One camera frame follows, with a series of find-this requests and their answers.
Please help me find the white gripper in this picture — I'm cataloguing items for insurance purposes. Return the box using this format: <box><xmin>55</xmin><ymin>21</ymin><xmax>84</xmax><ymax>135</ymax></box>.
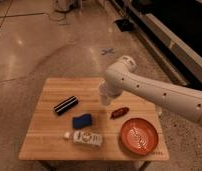
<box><xmin>98</xmin><ymin>82</ymin><xmax>121</xmax><ymax>106</ymax></box>

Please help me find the white plastic bottle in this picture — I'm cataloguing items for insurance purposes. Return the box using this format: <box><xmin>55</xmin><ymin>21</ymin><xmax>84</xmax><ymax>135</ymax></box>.
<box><xmin>63</xmin><ymin>131</ymin><xmax>103</xmax><ymax>147</ymax></box>

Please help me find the blue sponge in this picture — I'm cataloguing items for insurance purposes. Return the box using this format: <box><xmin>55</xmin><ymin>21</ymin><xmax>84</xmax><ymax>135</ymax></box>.
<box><xmin>72</xmin><ymin>114</ymin><xmax>92</xmax><ymax>129</ymax></box>

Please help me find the black floor object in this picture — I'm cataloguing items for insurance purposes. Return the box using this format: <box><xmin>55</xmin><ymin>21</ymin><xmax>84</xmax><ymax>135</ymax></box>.
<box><xmin>114</xmin><ymin>19</ymin><xmax>134</xmax><ymax>32</ymax></box>

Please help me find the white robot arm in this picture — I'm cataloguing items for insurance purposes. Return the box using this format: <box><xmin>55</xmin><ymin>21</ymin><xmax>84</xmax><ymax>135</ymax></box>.
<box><xmin>99</xmin><ymin>55</ymin><xmax>202</xmax><ymax>127</ymax></box>

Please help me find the orange ceramic bowl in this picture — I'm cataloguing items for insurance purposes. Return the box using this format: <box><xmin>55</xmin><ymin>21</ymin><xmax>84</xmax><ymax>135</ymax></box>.
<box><xmin>120</xmin><ymin>118</ymin><xmax>159</xmax><ymax>156</ymax></box>

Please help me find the black striped box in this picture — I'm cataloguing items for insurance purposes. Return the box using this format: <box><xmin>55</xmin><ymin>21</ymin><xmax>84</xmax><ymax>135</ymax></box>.
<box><xmin>53</xmin><ymin>96</ymin><xmax>79</xmax><ymax>116</ymax></box>

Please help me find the wooden table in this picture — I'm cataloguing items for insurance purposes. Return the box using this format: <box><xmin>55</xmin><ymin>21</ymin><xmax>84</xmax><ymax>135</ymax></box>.
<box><xmin>18</xmin><ymin>77</ymin><xmax>170</xmax><ymax>171</ymax></box>

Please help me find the dark red snack packet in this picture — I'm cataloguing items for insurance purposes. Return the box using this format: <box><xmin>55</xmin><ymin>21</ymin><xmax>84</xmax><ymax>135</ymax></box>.
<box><xmin>111</xmin><ymin>107</ymin><xmax>129</xmax><ymax>119</ymax></box>

